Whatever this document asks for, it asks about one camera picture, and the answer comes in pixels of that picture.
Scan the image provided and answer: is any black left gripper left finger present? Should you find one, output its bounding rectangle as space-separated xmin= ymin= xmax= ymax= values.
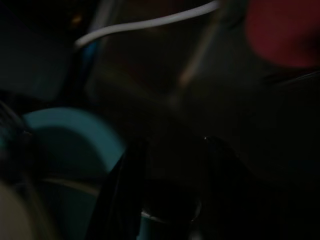
xmin=87 ymin=139 xmax=152 ymax=240

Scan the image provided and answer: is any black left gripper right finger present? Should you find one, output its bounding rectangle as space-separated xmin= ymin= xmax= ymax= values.
xmin=198 ymin=135 xmax=291 ymax=240

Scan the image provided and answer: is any white faucet hose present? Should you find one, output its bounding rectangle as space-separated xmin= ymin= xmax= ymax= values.
xmin=74 ymin=0 xmax=221 ymax=49

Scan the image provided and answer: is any teal ceramic bowl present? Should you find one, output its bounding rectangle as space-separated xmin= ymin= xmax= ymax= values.
xmin=0 ymin=106 xmax=126 ymax=240

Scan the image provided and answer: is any red plastic plate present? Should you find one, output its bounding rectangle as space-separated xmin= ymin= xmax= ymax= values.
xmin=245 ymin=0 xmax=320 ymax=69

